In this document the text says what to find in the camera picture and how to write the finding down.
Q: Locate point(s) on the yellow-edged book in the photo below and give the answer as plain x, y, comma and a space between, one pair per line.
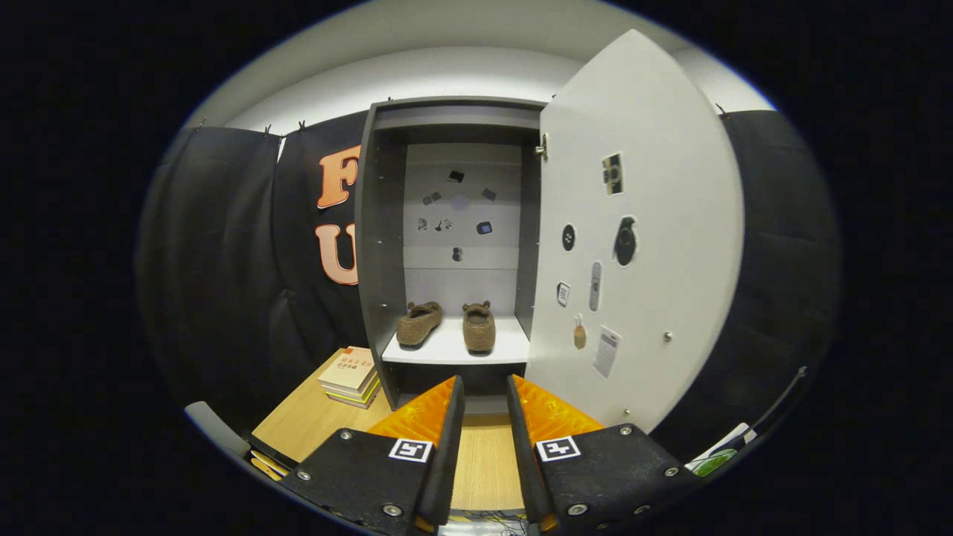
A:
365, 393

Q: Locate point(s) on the glass bowl with green leaf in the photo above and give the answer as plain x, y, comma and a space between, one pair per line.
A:
715, 463

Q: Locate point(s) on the white paper sheet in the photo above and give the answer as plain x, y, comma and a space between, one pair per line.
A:
726, 439

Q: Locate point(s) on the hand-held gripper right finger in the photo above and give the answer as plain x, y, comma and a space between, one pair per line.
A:
530, 461

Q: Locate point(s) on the white cabinet shelf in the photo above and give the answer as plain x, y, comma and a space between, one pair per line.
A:
447, 350

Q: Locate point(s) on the black backdrop cloth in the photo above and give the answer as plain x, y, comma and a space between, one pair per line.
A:
223, 260

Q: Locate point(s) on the dark grey shoe cabinet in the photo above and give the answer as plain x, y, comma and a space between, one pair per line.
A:
380, 260

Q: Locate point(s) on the beige orange cover book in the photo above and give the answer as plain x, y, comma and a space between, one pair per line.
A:
348, 368

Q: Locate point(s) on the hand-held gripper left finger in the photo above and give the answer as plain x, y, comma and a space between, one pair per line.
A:
444, 461

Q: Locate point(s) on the pink-edged book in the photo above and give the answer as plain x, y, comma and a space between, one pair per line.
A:
365, 402

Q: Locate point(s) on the brown fuzzy shoe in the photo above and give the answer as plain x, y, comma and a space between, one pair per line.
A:
417, 324
479, 331

